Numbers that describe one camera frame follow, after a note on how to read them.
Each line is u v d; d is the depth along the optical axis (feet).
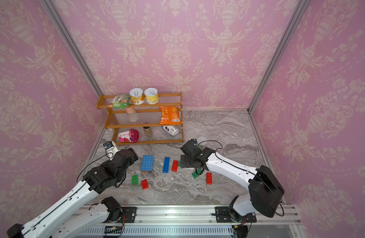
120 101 2.66
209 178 2.79
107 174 1.74
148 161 2.92
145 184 2.72
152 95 2.66
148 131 3.22
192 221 5.10
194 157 2.04
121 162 1.79
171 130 3.23
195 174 2.86
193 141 2.51
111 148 2.09
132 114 3.00
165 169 2.89
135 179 2.77
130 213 2.44
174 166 2.94
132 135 3.11
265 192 1.35
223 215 2.39
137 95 2.65
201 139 3.14
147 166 2.86
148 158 2.95
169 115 3.10
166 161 3.01
